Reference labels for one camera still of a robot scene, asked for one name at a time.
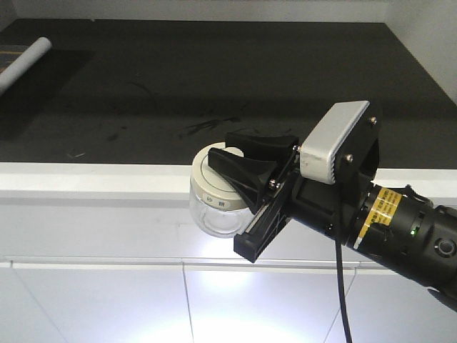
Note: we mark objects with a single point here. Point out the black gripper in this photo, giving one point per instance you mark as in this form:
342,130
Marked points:
333,210

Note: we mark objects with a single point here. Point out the glass jar with white lid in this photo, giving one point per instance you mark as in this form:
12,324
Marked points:
215,206

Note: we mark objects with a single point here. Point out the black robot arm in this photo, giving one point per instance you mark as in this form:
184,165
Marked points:
397,228

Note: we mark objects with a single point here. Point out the white paper roll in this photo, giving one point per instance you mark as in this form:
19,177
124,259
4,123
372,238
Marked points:
17,59

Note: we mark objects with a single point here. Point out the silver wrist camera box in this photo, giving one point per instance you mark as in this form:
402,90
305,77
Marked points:
317,156

